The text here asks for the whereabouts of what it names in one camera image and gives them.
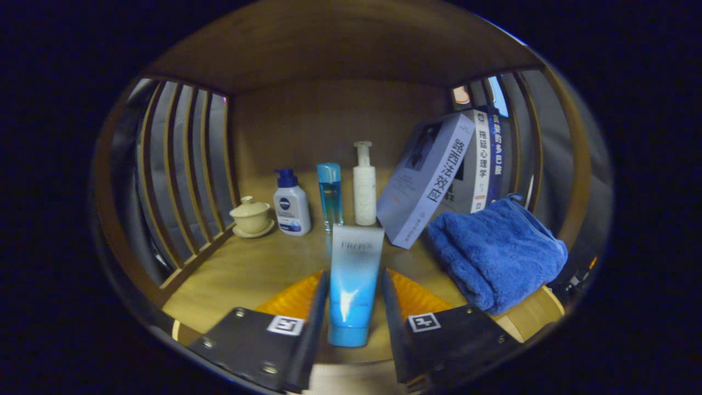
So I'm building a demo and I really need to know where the white spine book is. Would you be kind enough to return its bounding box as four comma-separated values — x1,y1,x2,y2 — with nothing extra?
439,109,491,215

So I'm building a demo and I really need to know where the dark blue book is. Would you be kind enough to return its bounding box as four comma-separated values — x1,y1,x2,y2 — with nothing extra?
485,107,513,206

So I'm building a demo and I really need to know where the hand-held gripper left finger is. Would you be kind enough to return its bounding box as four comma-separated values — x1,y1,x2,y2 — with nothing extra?
189,270,331,393

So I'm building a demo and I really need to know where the white pump bottle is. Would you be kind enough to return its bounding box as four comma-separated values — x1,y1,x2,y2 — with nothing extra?
353,141,378,227

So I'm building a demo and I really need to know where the blue squeeze tube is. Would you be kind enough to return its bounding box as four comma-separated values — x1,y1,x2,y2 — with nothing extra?
327,224,385,348

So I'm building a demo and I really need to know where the wooden cabinet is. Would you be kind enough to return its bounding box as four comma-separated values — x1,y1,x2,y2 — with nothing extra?
90,0,593,365

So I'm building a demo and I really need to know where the lavender book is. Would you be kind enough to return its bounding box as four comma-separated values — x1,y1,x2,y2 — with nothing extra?
376,112,475,250

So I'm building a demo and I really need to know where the cream lidded teacup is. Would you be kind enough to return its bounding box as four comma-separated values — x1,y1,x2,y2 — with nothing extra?
229,196,275,239

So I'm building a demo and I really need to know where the wooden countertop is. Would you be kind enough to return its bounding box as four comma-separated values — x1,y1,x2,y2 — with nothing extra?
162,170,565,365

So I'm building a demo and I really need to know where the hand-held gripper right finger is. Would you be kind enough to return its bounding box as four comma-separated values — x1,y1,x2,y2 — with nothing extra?
381,268,522,393

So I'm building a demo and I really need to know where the blue towel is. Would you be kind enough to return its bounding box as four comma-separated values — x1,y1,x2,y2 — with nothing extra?
427,193,569,315

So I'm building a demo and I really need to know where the clear blue bottle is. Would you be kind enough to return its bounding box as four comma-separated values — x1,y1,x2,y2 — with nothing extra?
316,162,344,232

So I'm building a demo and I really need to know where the white lotion bottle blue cap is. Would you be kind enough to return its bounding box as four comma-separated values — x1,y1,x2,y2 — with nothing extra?
273,168,312,237

